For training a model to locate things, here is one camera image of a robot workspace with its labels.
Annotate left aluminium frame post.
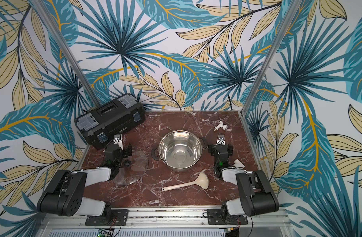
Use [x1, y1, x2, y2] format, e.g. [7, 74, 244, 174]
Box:
[31, 0, 101, 107]

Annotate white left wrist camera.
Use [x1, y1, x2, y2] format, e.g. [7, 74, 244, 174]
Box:
[113, 134, 123, 150]

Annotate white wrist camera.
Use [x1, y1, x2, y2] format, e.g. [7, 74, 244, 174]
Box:
[216, 133, 225, 145]
[113, 134, 123, 150]

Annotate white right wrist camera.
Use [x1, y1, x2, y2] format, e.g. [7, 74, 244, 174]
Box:
[216, 133, 225, 145]

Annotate glass pot lid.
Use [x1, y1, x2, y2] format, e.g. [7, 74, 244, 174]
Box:
[112, 148, 148, 186]

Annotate black plastic toolbox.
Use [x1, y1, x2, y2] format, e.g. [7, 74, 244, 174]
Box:
[75, 94, 145, 150]

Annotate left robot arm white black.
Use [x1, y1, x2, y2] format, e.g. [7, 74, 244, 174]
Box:
[37, 143, 132, 217]

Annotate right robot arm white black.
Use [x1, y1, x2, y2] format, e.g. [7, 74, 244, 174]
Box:
[208, 144, 279, 221]

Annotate stainless steel pot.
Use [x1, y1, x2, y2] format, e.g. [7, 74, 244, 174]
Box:
[151, 130, 208, 171]

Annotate white faucet tap fitting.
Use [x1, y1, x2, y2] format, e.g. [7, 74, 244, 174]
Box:
[214, 120, 231, 132]

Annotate aluminium frame post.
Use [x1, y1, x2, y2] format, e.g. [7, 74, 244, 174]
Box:
[241, 0, 302, 117]
[31, 0, 101, 107]

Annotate right aluminium frame post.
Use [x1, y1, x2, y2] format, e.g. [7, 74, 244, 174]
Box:
[241, 0, 302, 117]

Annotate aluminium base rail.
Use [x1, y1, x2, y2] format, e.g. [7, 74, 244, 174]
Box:
[37, 206, 296, 237]

